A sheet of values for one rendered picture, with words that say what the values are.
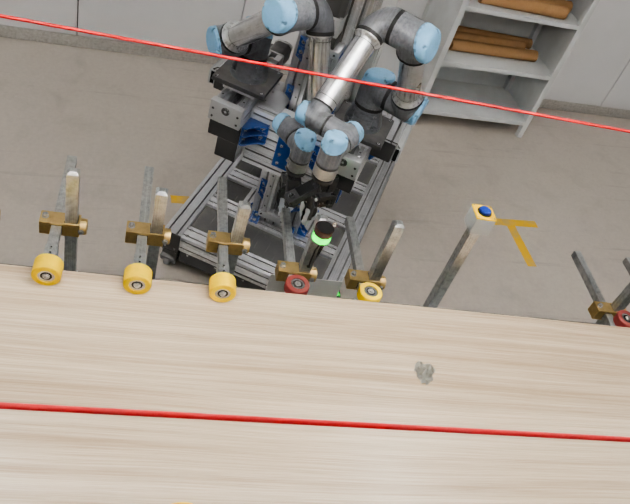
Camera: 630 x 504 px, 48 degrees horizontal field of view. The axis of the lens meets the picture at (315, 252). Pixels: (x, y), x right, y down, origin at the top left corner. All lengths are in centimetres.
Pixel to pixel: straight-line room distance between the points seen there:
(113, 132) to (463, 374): 262
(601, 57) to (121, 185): 374
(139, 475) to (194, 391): 28
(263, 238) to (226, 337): 138
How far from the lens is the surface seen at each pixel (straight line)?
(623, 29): 587
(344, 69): 229
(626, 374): 263
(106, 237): 356
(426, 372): 220
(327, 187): 224
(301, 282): 228
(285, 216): 255
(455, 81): 545
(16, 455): 185
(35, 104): 435
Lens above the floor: 253
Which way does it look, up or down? 43 degrees down
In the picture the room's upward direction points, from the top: 21 degrees clockwise
